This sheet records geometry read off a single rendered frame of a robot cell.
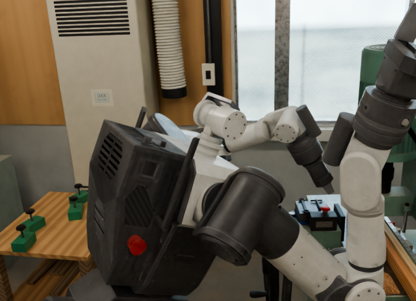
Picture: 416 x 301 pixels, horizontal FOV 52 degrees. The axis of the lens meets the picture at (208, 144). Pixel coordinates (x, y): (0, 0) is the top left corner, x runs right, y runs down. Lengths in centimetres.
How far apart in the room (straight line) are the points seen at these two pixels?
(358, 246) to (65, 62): 211
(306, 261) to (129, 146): 37
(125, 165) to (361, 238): 45
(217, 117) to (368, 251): 39
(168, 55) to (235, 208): 189
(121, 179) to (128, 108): 179
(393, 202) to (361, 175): 66
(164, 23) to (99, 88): 53
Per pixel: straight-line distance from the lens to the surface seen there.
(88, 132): 269
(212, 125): 90
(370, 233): 84
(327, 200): 171
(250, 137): 128
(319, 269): 82
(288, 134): 121
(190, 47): 268
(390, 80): 72
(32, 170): 336
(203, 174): 80
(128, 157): 77
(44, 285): 266
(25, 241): 229
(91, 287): 99
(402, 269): 132
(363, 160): 75
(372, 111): 73
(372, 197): 77
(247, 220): 71
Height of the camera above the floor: 167
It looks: 20 degrees down
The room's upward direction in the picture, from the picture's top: 3 degrees counter-clockwise
